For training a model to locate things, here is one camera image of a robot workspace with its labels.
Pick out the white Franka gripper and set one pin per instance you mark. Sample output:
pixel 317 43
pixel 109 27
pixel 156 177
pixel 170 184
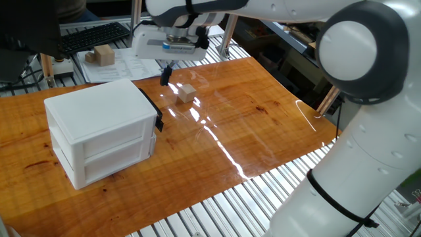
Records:
pixel 148 42

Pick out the light wooden cube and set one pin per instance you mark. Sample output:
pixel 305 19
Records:
pixel 187 93

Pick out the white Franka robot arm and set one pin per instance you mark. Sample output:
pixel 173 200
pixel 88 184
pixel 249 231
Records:
pixel 361 138

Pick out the printed paper sheets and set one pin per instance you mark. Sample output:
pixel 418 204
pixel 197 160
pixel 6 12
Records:
pixel 128 67

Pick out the large wooden block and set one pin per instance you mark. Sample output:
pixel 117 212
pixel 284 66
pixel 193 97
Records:
pixel 104 55

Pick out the small wooden block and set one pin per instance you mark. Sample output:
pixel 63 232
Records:
pixel 89 57

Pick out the glossy wood-grain mat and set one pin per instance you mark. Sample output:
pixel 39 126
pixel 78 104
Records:
pixel 230 125

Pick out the black keyboard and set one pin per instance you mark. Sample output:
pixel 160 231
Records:
pixel 95 36

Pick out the seated person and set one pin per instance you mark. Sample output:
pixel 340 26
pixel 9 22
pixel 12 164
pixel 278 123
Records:
pixel 70 8

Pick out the black monitor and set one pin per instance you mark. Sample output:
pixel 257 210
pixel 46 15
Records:
pixel 26 26

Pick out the bright green object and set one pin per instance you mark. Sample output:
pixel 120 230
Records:
pixel 411 181

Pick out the binder clips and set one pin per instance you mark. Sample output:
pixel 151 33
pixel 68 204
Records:
pixel 417 195

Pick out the silver camera with blue caps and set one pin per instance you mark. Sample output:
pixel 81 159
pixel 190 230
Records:
pixel 179 47

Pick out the aluminium profile post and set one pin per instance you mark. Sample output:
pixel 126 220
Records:
pixel 228 33
pixel 135 13

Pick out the white plastic drawer cabinet frame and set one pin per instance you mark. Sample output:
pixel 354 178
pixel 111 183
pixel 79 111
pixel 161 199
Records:
pixel 98 105

